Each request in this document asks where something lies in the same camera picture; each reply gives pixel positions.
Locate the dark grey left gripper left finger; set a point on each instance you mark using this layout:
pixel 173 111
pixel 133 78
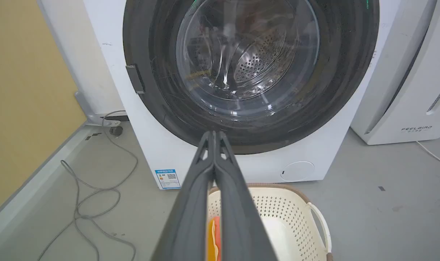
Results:
pixel 190 210

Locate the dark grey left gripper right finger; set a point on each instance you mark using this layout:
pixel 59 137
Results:
pixel 238 214

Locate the white front-load washing machine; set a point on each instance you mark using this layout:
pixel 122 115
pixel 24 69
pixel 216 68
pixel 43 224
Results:
pixel 154 127

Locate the round dark washing machine door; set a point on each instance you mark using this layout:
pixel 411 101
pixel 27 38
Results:
pixel 252 72

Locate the orange yellow cloth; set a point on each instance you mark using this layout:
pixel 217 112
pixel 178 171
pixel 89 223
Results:
pixel 213 241

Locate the blue energy label sticker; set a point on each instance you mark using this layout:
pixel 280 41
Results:
pixel 167 178

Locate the cream perforated laundry basket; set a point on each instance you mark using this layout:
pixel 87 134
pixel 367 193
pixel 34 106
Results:
pixel 288 221

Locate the white partition panel on caster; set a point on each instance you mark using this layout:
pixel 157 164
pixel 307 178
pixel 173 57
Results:
pixel 85 72

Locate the white Feelbird appliance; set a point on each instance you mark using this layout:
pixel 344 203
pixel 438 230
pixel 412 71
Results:
pixel 404 79

